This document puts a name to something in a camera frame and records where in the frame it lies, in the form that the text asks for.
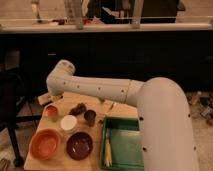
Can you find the white rectangular eraser block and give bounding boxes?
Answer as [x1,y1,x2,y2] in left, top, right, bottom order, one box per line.
[38,93,52,106]

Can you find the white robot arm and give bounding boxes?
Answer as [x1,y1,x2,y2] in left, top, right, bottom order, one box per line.
[46,60,200,171]

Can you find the metal spoon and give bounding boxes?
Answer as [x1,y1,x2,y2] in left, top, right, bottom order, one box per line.
[107,102,115,113]

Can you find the brown dried food piece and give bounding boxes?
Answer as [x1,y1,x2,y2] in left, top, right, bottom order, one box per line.
[69,103,87,116]

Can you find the small metal cup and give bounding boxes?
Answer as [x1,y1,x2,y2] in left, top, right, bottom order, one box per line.
[84,110,96,126]

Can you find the white round lid cup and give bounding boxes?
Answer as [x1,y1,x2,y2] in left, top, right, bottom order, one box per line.
[60,115,77,133]

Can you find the green plastic tray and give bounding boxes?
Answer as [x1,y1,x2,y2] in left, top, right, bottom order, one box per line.
[99,117,144,171]

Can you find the yellow corn cob toy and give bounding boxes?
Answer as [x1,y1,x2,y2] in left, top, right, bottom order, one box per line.
[104,138,112,167]

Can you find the dark red bowl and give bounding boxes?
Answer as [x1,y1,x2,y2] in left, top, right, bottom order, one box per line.
[66,132,93,160]

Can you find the orange bowl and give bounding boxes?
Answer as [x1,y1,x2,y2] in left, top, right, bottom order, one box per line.
[29,129,61,160]

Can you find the dark cabinet counter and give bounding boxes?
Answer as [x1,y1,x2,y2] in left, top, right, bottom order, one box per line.
[0,23,213,95]

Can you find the black office chair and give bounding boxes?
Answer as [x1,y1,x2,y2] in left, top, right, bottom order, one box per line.
[0,72,41,167]

